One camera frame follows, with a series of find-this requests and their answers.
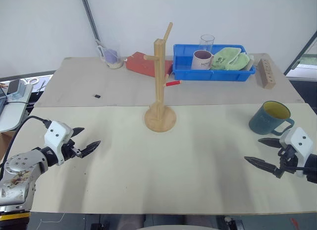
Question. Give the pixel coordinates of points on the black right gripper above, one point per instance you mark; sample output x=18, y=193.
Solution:
x=287, y=159

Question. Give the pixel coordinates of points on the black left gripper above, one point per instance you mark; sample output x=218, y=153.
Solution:
x=70, y=151

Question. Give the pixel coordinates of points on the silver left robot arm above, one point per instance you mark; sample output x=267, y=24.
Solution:
x=17, y=175

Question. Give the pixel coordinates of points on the yellow black robot base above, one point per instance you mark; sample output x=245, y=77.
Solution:
x=13, y=221

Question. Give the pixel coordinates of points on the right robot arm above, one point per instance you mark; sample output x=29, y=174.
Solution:
x=312, y=167

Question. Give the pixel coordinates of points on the wooden mug tree stand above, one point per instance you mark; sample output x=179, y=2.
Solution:
x=160, y=116

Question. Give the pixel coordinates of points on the clear measuring cup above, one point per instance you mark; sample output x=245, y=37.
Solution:
x=112, y=58

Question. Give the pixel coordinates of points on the teal enamel mug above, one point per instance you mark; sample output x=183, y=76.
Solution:
x=265, y=122

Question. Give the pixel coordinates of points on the small black clip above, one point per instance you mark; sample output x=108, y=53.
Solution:
x=97, y=96

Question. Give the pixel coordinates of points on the thin dark tool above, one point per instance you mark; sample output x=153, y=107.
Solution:
x=41, y=87

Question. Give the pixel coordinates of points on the wooden block with holes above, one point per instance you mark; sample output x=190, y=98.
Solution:
x=266, y=75

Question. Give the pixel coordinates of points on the white plastic tray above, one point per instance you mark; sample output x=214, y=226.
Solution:
x=10, y=116

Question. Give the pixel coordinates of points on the scissors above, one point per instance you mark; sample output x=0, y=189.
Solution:
x=31, y=80

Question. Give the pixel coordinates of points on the grey blue device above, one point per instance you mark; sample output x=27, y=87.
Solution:
x=18, y=90

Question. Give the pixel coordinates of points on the red brick block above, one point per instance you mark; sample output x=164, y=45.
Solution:
x=143, y=66

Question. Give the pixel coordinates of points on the blue plastic bin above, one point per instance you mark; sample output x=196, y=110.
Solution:
x=213, y=75

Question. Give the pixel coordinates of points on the green cloth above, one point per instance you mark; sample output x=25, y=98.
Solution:
x=230, y=59

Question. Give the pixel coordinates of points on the white mug brown inside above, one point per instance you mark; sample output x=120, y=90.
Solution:
x=201, y=61

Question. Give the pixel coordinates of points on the clear drinking glass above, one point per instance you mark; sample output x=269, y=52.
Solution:
x=207, y=43

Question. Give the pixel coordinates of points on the grey threaded metal rod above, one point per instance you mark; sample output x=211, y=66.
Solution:
x=90, y=14

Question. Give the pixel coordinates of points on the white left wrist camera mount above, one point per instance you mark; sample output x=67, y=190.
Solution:
x=56, y=134

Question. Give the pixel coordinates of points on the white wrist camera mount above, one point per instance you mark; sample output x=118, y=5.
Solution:
x=56, y=134
x=298, y=142

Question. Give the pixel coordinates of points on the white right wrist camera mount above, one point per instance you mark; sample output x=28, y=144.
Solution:
x=298, y=142

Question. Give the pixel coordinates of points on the black window frame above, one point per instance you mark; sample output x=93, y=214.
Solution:
x=301, y=52

